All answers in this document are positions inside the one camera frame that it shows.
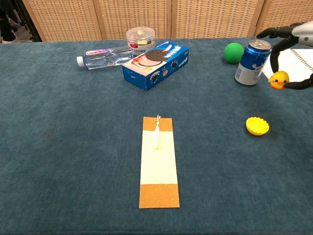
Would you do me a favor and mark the blue and white drink can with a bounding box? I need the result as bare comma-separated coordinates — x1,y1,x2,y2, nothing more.
234,39,271,86

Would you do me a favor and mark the clear round plastic jar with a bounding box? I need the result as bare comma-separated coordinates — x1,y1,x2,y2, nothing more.
126,26,157,56

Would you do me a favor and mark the cream bookmark tassel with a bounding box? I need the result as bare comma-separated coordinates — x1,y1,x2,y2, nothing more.
153,114,163,151

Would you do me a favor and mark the yellow bottle cap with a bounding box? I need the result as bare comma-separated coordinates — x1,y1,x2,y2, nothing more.
246,117,270,136

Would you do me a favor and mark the small yellow rubber duck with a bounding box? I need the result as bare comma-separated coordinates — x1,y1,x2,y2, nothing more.
268,70,290,91

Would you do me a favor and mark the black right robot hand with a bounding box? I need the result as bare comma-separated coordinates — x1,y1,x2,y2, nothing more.
256,21,313,90

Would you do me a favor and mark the clear plastic water bottle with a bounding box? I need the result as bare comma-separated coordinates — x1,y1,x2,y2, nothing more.
76,47,134,71

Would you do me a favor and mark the teal table cloth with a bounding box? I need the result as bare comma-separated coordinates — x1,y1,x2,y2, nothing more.
0,35,313,235

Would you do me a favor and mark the white spiral notebook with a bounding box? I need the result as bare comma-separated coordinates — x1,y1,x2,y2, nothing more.
262,48,313,89

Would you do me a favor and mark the blue cookie box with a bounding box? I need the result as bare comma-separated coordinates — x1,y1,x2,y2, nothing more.
121,40,190,92

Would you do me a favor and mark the orange and cream bookmark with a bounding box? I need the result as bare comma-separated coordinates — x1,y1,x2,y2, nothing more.
139,116,180,209

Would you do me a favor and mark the green ball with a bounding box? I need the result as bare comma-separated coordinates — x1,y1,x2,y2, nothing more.
223,43,245,64

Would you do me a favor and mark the woven rattan folding screen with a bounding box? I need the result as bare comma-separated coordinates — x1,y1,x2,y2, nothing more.
22,0,313,42

